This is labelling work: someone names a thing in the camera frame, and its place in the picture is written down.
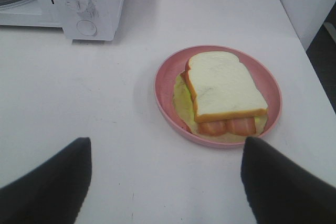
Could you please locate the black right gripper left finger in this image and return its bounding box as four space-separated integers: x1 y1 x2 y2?
1 137 92 223

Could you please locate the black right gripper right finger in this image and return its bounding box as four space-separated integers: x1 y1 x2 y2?
240 137 335 223

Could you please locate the pink round plate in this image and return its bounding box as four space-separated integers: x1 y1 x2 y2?
154 45 282 148

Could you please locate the white bread sandwich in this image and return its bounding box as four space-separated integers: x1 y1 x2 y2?
173 51 268 143

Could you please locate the round door release button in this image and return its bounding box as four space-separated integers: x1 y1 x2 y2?
77 20 97 36

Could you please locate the white microwave oven body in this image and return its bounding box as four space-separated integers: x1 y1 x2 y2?
1 0 124 41

